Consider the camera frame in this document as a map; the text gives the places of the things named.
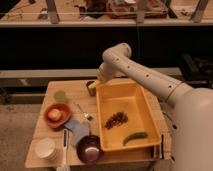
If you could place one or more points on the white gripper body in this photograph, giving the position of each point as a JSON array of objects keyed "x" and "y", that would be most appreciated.
[{"x": 104, "y": 73}]

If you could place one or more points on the yellow plastic bin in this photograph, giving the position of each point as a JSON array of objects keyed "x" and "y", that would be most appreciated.
[{"x": 129, "y": 98}]

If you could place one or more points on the yellow banana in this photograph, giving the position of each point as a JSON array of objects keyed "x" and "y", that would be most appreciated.
[{"x": 94, "y": 84}]

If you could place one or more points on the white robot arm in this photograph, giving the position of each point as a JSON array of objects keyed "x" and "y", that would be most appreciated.
[{"x": 192, "y": 140}]

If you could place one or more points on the dark metal cup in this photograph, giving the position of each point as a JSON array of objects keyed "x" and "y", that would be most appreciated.
[{"x": 91, "y": 91}]

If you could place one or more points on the dark grapes bunch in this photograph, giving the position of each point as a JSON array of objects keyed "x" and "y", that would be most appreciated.
[{"x": 116, "y": 119}]

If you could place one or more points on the metal spoon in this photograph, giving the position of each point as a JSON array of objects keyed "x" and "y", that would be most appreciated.
[{"x": 85, "y": 114}]

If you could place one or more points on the blue grey cloth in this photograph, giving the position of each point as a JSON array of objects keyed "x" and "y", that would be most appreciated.
[{"x": 78, "y": 129}]

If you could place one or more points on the orange bowl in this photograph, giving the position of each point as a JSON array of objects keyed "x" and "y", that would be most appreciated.
[{"x": 66, "y": 115}]

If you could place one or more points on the yellow round fruit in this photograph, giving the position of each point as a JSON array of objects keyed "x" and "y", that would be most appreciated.
[{"x": 54, "y": 115}]

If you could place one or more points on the green pepper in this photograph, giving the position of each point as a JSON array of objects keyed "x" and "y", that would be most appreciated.
[{"x": 136, "y": 135}]

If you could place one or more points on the purple bowl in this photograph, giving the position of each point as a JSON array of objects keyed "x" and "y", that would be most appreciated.
[{"x": 89, "y": 149}]

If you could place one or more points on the dark striped block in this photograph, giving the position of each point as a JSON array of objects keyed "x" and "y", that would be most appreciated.
[{"x": 158, "y": 151}]

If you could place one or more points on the white handled brush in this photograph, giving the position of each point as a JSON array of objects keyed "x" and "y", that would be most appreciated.
[{"x": 64, "y": 166}]

